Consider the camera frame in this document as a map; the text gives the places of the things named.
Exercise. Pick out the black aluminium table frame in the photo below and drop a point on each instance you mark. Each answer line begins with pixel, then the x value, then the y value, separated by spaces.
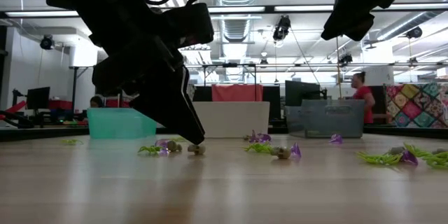
pixel 42 133

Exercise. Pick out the red machine part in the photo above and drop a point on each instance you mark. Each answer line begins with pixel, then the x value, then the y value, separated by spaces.
pixel 15 108

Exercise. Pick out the red cloth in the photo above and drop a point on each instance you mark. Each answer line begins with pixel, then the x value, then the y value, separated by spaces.
pixel 237 93

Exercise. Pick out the grey translucent plastic bin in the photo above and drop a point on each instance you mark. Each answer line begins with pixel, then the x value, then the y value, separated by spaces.
pixel 332 120

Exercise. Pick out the person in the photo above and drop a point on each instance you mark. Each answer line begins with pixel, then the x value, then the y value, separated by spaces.
pixel 96 101
pixel 364 98

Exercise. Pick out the white column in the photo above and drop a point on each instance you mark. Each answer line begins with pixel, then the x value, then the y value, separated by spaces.
pixel 381 75

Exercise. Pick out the black computer monitor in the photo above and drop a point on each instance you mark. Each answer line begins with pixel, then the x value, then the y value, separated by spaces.
pixel 302 92
pixel 38 98

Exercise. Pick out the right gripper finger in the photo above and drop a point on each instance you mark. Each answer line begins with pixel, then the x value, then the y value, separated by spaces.
pixel 336 28
pixel 360 29

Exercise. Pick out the green translucent plastic bin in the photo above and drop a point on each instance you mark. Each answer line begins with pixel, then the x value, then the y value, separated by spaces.
pixel 120 123

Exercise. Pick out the red and blue bag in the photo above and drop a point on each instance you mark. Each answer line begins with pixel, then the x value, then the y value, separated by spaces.
pixel 59 105

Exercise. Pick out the black partition panel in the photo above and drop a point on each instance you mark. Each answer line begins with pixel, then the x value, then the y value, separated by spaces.
pixel 381 94

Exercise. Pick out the black metal rack frame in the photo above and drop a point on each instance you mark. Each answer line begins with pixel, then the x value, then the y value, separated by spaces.
pixel 315 65

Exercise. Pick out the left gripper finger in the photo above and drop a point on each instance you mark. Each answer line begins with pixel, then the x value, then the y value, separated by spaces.
pixel 175 112

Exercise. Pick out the colourful patchwork quilt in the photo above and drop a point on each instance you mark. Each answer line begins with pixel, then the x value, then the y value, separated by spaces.
pixel 416 105

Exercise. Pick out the black hanging spotlight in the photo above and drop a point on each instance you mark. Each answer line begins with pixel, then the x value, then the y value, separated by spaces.
pixel 281 28
pixel 345 59
pixel 414 32
pixel 47 42

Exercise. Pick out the black beam with light strips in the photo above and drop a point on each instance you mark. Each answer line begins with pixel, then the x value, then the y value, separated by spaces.
pixel 269 8

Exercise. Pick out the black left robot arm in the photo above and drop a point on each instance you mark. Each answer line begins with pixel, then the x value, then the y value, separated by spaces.
pixel 87 7

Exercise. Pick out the white plastic bin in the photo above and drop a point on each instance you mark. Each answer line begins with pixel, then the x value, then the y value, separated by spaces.
pixel 238 119

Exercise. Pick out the silver ventilation duct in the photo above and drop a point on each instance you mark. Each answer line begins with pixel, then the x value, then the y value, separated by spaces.
pixel 236 29

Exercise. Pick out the small beige plastic skull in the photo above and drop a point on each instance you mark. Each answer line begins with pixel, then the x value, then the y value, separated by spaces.
pixel 396 150
pixel 440 151
pixel 283 153
pixel 196 149
pixel 173 146

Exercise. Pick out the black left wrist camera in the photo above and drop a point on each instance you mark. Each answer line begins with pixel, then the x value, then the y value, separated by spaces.
pixel 189 24

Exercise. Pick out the thin vertical pole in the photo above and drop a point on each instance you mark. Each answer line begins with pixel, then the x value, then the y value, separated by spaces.
pixel 338 73

